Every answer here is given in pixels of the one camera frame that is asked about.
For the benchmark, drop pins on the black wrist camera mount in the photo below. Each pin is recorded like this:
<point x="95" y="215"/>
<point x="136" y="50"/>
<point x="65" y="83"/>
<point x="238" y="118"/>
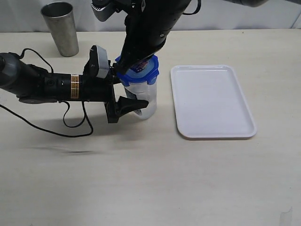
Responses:
<point x="92" y="67"/>

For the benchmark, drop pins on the clear tall plastic container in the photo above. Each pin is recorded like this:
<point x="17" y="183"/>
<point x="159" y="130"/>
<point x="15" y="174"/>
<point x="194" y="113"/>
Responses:
<point x="143" y="91"/>

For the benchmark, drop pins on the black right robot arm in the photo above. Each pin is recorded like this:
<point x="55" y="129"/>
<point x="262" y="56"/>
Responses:
<point x="147" y="30"/>

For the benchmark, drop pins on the white rectangular plastic tray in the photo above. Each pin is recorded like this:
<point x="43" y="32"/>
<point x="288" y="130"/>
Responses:
<point x="209" y="103"/>

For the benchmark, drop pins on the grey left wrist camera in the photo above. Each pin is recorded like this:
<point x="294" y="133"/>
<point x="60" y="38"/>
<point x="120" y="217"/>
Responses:
<point x="103" y="63"/>

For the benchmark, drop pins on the stainless steel tumbler cup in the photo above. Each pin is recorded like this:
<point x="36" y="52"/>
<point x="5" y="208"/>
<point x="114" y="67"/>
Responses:
<point x="60" y="22"/>

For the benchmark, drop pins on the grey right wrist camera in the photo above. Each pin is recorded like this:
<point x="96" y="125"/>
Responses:
<point x="103" y="9"/>

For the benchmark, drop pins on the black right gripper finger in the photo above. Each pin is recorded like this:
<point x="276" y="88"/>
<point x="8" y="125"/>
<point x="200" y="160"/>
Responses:
<point x="138" y="46"/>

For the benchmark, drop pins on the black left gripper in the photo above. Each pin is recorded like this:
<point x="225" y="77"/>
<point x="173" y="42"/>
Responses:
<point x="94" y="89"/>

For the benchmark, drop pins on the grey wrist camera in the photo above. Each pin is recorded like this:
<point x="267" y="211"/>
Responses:
<point x="103" y="63"/>
<point x="103" y="9"/>

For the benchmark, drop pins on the blue snap-lock lid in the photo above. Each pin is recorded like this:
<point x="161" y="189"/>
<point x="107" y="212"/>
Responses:
<point x="147" y="71"/>

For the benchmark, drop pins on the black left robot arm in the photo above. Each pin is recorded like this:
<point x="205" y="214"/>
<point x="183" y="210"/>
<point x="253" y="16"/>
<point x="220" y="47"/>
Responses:
<point x="35" y="85"/>

